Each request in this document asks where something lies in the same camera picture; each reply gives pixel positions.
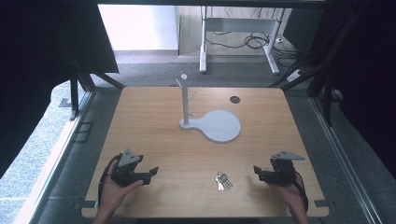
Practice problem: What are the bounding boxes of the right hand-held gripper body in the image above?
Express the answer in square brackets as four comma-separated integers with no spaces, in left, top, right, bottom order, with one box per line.
[269,150,306,188]

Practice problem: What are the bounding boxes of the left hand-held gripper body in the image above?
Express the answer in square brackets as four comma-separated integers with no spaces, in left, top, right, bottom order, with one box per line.
[109,147,148,188]

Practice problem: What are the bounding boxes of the person's right hand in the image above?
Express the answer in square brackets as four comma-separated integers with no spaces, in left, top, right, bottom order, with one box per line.
[268,181,308,211]

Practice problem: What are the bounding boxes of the person's left hand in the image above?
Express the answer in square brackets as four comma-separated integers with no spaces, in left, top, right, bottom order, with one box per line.
[98,168,145,216]

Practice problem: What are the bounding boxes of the bunch of silver keys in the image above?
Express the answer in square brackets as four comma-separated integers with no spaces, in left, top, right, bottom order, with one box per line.
[214,171,234,192]

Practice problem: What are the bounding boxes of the grey key stand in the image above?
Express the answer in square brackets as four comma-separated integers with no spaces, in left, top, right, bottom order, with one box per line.
[174,73,243,145]

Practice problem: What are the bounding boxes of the white power strip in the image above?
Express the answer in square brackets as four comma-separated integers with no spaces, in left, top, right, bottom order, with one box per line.
[286,69,305,83]

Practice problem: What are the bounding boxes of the black curtain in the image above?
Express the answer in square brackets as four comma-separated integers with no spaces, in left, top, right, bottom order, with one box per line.
[0,0,120,180]
[281,0,396,180]

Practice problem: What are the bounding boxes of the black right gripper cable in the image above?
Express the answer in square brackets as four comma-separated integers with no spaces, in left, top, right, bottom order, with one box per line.
[279,163,310,213]

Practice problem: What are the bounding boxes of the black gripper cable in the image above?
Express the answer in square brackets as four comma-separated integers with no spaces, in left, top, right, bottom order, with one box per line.
[96,153,123,209]
[279,163,310,213]

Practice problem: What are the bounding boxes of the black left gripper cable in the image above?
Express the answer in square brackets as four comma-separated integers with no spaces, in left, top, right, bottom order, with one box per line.
[96,153,123,209]

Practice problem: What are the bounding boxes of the black metal frame strut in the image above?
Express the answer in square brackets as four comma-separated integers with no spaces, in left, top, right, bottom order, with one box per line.
[269,6,368,127]
[68,60,126,121]

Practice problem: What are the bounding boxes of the black floor cables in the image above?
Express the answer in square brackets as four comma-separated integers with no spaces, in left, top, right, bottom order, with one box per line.
[205,7,312,68]

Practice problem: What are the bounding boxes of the white desk frame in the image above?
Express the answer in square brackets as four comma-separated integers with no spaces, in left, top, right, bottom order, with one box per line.
[199,5,292,76]

